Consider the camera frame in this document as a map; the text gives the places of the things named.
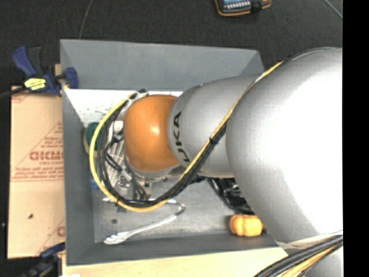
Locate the black shiny thing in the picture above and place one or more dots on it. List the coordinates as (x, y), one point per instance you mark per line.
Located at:
(230, 193)

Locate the green and yellow round thing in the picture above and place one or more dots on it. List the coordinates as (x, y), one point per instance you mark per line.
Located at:
(90, 131)

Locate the brown cardboard board red print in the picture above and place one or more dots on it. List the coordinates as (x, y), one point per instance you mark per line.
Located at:
(34, 143)

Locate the silver metal tongs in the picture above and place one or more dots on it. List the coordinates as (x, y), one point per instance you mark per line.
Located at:
(150, 225)

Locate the grey metal bin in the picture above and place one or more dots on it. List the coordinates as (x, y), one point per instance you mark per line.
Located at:
(144, 65)

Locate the orange toy pumpkin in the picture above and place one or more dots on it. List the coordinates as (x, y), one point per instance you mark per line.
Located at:
(246, 225)

